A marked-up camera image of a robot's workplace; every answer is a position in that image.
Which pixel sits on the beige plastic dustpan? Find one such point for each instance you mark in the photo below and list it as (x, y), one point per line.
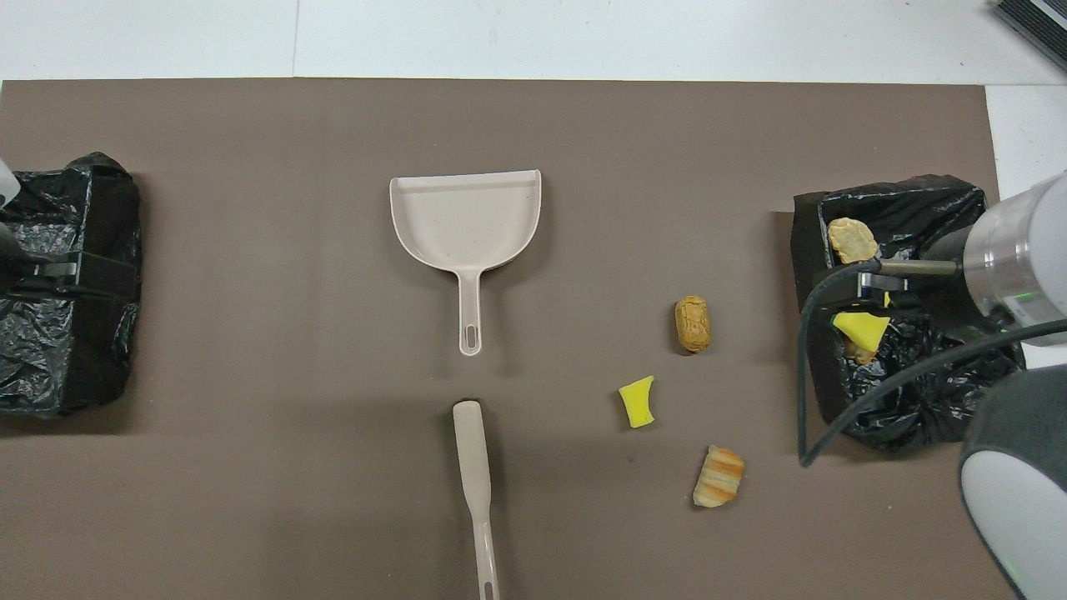
(463, 217)

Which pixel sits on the striped croissant piece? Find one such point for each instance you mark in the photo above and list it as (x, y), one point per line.
(862, 355)
(718, 477)

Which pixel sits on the pale bread chunk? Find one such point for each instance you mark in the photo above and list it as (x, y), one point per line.
(852, 240)

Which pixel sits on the green and yellow sponge piece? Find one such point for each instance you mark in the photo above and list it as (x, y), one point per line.
(865, 329)

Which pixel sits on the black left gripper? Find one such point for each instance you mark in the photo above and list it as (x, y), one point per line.
(42, 275)

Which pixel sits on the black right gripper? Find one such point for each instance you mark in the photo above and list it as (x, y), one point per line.
(917, 268)

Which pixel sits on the beige hand brush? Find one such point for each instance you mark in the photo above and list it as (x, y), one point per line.
(471, 450)

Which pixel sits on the brown bread roll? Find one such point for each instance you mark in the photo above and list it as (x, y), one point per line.
(693, 324)

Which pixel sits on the brown paper table mat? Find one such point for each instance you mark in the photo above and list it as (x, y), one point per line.
(250, 125)

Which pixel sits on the small yellow sponge piece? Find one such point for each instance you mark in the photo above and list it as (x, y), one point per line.
(638, 403)

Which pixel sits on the black bag lined bin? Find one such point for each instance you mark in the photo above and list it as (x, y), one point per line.
(92, 350)
(917, 400)

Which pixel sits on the dark ribbed box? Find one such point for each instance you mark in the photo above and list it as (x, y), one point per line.
(1038, 21)

